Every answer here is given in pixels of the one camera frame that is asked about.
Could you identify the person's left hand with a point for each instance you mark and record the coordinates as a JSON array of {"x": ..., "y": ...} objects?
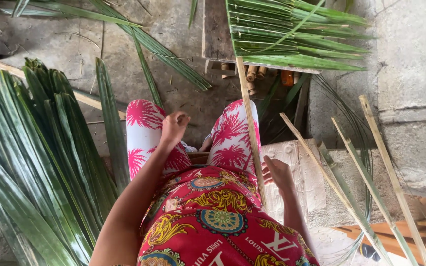
[{"x": 172, "y": 131}]

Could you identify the person's right hand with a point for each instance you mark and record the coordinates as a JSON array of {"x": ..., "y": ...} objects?
[{"x": 281, "y": 175}]

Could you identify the person's right fingers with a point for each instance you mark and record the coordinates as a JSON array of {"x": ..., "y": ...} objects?
[{"x": 270, "y": 170}]

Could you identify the person's left fingers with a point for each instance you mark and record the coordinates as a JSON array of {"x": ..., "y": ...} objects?
[{"x": 181, "y": 119}]

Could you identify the person's foot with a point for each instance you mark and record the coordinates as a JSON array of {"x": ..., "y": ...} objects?
[{"x": 206, "y": 144}]

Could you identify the pink palm print trousers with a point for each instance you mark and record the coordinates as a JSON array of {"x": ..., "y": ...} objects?
[{"x": 144, "y": 127}]

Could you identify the white foam seat board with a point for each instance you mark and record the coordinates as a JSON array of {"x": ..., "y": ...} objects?
[{"x": 307, "y": 181}]

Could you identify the low brown wooden stool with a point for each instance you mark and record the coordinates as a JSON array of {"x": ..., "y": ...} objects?
[{"x": 198, "y": 157}]

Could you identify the thin split bamboo stick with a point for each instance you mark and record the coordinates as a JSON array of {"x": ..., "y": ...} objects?
[
  {"x": 383, "y": 155},
  {"x": 309, "y": 151},
  {"x": 361, "y": 173}
]

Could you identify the long bamboo thatch spine stick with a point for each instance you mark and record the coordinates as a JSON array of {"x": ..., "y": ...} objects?
[{"x": 250, "y": 125}]

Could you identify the narrow green palm leaf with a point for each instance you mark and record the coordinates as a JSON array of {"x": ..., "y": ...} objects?
[{"x": 147, "y": 72}]

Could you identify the green bamboo strip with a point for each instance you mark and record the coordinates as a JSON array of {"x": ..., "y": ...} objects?
[{"x": 337, "y": 177}]

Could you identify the broad folded palm leaf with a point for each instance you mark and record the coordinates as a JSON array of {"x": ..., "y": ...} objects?
[{"x": 112, "y": 125}]

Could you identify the long loose palm frond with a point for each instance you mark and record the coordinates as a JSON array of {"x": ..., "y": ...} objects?
[{"x": 161, "y": 50}]

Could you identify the red patterned shirt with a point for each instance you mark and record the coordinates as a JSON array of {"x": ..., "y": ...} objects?
[{"x": 213, "y": 221}]

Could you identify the heap of short bamboo pieces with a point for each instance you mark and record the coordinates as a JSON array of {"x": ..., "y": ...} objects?
[{"x": 251, "y": 74}]

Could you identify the weathered wooden work table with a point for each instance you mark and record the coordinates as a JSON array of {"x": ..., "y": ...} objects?
[{"x": 216, "y": 33}]

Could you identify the orange plastic object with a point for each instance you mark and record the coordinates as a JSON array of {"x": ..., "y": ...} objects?
[{"x": 287, "y": 78}]

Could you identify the bunch of thin leaf midribs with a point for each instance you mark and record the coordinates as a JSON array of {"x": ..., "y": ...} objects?
[{"x": 362, "y": 147}]

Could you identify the pale wooden slat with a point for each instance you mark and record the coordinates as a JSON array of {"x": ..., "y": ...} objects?
[{"x": 83, "y": 98}]

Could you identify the woven palm leaf thatch panel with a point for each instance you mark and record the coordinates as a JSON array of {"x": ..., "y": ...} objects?
[{"x": 272, "y": 33}]

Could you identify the small black object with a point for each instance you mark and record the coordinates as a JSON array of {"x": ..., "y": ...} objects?
[{"x": 370, "y": 253}]

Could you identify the bundle of green palm leaves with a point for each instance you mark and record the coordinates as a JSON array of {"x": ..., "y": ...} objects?
[{"x": 39, "y": 155}]

